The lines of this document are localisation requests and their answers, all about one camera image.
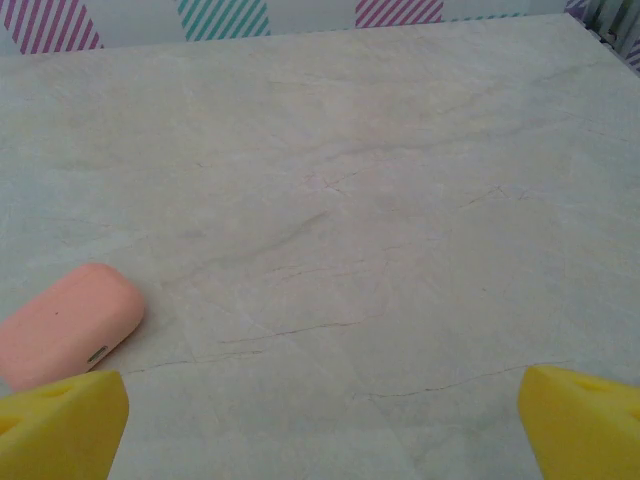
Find pink earbud charging case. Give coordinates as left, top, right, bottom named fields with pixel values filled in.
left=0, top=263, right=147, bottom=395

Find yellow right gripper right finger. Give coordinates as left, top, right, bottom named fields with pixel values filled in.
left=517, top=364, right=640, bottom=480

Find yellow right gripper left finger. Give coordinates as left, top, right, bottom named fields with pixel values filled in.
left=0, top=370, right=130, bottom=480

